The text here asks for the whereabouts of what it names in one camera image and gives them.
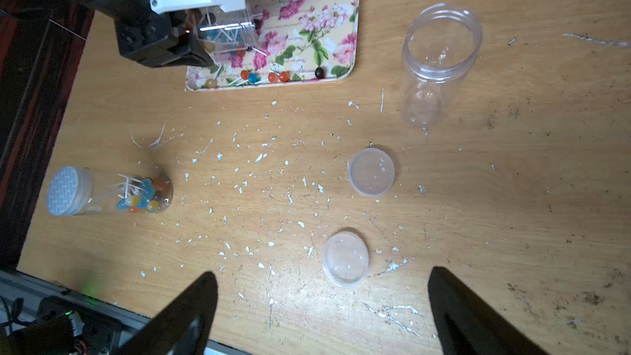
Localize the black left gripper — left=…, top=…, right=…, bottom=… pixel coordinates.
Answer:
left=114, top=10, right=214, bottom=68

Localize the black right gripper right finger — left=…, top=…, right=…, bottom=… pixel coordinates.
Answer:
left=428, top=266, right=545, bottom=355

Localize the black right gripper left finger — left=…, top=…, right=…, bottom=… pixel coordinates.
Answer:
left=116, top=271, right=219, bottom=354

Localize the clear plastic jar lid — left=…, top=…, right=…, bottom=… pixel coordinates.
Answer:
left=348, top=148, right=395, bottom=197

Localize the clear plastic candy jar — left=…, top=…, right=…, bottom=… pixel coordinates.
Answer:
left=399, top=3, right=483, bottom=131

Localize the left candy jar with lid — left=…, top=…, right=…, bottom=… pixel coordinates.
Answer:
left=46, top=166, right=174, bottom=216

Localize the pile of colourful lollipops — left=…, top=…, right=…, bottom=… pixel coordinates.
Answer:
left=204, top=0, right=329, bottom=90

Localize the floral rectangular tray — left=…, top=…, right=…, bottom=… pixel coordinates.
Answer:
left=185, top=0, right=363, bottom=93

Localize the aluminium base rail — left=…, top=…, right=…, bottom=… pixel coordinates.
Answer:
left=1, top=270, right=239, bottom=354

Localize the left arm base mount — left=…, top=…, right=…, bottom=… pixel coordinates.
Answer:
left=1, top=297, right=123, bottom=354

